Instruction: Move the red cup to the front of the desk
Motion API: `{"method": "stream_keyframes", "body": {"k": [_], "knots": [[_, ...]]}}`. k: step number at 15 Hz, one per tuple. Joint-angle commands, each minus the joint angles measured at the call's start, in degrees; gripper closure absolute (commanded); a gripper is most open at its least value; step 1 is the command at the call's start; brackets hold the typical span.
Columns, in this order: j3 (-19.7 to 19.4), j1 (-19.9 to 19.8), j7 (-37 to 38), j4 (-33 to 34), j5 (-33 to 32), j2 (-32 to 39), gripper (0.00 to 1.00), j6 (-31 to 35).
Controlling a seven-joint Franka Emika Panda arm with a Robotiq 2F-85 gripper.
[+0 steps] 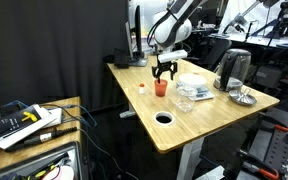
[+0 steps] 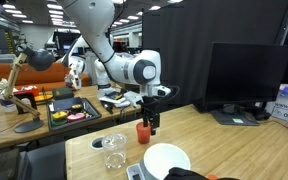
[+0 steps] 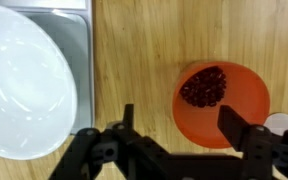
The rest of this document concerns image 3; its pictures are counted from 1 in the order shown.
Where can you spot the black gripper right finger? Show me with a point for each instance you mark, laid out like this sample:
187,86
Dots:
250,140

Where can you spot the small white red-capped bottle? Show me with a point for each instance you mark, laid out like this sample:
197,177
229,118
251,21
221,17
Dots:
282,122

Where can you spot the white bowl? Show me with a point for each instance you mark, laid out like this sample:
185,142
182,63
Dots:
20,83

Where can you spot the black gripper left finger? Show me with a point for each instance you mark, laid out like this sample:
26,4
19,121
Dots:
117,146

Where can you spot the dark red beans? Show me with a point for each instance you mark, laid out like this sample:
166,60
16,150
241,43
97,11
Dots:
204,87

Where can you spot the orange plastic bowl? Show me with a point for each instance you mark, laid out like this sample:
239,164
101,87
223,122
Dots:
250,96

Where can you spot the grey digital kitchen scale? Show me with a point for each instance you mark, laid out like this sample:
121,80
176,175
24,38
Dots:
80,50

